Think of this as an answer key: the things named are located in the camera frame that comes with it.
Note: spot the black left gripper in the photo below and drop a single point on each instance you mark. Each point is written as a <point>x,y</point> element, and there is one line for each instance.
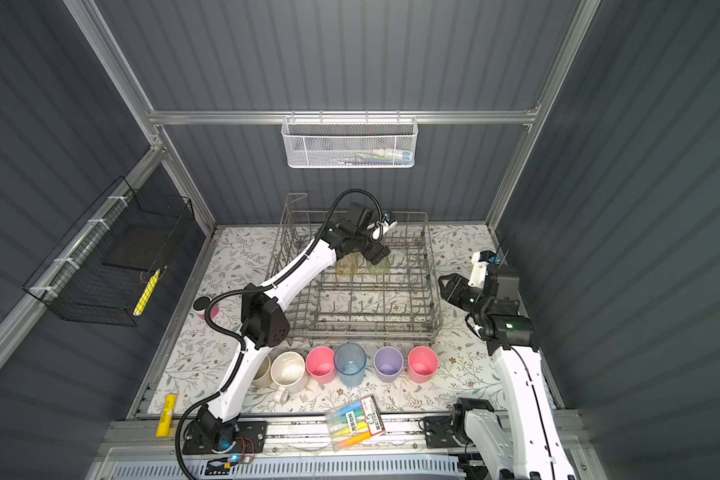
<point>377,252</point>

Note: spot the pink tape roll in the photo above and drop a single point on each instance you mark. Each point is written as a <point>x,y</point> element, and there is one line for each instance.
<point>200,305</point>

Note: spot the yellow marker on rail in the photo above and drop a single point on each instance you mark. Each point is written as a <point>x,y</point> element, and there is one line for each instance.
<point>164,424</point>

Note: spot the yellow glass tumbler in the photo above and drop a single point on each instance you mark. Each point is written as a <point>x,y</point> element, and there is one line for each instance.
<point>348,266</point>

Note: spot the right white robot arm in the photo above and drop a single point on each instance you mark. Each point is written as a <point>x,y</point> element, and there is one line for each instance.
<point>532,449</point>

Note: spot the white mug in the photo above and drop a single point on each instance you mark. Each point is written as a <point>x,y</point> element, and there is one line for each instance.
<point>289,374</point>

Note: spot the blue plastic tumbler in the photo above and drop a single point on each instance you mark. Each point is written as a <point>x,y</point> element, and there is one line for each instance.
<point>350,362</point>

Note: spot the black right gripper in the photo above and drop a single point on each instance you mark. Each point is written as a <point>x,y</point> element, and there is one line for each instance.
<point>454,289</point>

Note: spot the yellow highlighter in basket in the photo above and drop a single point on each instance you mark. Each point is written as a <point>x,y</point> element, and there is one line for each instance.
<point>146,294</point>

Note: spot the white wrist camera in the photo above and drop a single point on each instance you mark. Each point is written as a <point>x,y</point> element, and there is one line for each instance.
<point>382,227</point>
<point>480,262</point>

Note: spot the black wire wall basket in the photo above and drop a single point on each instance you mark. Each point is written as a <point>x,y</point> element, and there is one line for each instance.
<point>100,275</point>

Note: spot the grey wire dish rack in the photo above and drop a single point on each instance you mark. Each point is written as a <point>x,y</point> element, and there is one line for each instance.
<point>401,306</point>

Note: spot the purple cup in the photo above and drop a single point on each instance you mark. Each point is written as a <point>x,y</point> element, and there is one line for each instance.
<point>388,363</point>

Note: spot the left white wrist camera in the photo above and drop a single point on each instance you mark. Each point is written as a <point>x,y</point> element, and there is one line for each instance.
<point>382,227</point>

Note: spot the pink cup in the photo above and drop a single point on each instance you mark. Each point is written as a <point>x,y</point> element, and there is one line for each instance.
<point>423,363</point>
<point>320,364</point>

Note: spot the highlighter marker pack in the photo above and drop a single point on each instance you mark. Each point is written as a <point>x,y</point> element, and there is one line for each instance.
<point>355,423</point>

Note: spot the pink cup left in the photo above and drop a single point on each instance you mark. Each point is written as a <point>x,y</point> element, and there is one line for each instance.
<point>320,364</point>

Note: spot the beige cup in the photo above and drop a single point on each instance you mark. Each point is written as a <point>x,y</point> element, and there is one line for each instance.
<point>262,378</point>

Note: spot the green glass tumbler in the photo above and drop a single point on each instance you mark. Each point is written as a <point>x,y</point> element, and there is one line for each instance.
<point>383,267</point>

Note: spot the white mesh wall basket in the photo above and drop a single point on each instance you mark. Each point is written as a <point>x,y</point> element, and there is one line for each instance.
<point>363,145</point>

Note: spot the pink cup right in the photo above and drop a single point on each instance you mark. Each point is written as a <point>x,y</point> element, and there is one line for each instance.
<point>423,363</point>

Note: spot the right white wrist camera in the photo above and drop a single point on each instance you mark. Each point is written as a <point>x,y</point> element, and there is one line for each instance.
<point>480,262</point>

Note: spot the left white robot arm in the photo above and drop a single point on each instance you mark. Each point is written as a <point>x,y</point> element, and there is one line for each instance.
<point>264,324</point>

